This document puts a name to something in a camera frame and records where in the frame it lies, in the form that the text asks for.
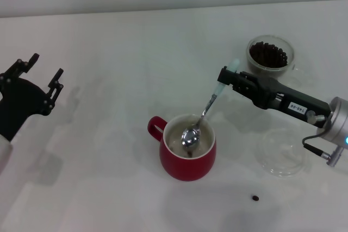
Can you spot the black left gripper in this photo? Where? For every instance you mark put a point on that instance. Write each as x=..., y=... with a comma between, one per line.
x=19, y=101

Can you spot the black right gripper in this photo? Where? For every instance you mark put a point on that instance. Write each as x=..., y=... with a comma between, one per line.
x=272, y=93

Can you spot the red ceramic mug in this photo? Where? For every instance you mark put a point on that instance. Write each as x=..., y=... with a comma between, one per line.
x=190, y=169

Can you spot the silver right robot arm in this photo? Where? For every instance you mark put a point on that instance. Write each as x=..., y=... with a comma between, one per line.
x=338, y=123

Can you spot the heap of coffee beans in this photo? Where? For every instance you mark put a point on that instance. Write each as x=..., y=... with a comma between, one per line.
x=267, y=55

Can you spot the clear glass cup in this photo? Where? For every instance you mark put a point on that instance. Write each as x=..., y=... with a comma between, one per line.
x=291, y=52

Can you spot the spilled coffee bean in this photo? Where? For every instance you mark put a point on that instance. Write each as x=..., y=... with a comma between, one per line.
x=255, y=197

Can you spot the glass saucer with bean crumbs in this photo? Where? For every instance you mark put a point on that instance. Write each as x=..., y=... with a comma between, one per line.
x=240, y=63

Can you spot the empty clear glass saucer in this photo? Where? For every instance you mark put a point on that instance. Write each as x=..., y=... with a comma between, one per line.
x=282, y=161

